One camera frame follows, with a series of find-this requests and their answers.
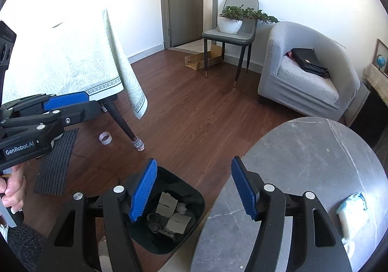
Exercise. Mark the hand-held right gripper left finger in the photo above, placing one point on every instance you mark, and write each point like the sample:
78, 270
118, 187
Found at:
142, 190

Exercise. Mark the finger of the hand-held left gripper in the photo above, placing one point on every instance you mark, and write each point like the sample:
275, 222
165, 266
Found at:
66, 100
78, 113

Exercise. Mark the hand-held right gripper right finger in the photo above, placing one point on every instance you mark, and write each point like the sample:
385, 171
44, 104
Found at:
244, 187

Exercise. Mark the black trash bin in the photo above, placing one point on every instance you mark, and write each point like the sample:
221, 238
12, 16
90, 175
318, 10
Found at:
188, 196

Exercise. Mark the person's left hand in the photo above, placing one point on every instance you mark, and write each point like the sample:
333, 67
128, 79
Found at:
13, 190

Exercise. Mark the folded paper piece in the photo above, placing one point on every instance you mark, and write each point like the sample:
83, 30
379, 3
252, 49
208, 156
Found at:
178, 223
166, 203

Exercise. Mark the black ribbed mat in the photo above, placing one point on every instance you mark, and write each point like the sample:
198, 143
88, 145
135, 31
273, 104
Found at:
54, 169

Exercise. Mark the clear tape roll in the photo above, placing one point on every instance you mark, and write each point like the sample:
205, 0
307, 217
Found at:
106, 142

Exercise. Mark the black legged dining table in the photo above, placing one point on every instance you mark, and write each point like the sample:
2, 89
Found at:
121, 120

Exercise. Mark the small crumpled tissue ball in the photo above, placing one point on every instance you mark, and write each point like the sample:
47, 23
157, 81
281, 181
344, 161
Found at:
182, 208

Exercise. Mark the pale patterned tablecloth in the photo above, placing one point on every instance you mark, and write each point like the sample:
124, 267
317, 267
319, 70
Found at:
60, 56

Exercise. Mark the dark scissors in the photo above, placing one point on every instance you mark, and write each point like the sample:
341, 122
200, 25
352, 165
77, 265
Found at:
165, 232

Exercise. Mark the dark cloth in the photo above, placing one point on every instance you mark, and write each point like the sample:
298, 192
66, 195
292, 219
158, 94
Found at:
24, 244

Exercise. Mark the blue white tissue packet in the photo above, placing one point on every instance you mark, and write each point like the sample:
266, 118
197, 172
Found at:
353, 214

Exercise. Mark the grey armchair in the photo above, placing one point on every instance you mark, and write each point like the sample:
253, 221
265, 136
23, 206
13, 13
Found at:
303, 84

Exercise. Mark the flat cardboard box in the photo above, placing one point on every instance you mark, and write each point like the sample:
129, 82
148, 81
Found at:
198, 60

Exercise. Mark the pink cloth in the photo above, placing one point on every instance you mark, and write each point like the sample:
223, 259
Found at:
288, 54

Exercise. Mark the dark cabinet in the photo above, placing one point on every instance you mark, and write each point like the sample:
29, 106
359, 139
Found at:
366, 114

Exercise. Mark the black handbag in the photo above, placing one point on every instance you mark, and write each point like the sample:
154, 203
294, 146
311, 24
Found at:
306, 58

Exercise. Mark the grey dining chair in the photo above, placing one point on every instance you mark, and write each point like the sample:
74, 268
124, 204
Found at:
227, 37

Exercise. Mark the grey door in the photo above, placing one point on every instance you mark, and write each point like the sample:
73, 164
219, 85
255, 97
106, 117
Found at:
185, 2

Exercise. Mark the potted green plant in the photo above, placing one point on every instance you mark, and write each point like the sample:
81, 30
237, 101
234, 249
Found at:
230, 26

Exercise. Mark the beige lace cloth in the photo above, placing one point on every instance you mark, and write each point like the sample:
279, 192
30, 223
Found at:
374, 73

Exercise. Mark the framed globe picture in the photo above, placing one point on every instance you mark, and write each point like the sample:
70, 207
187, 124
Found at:
380, 61

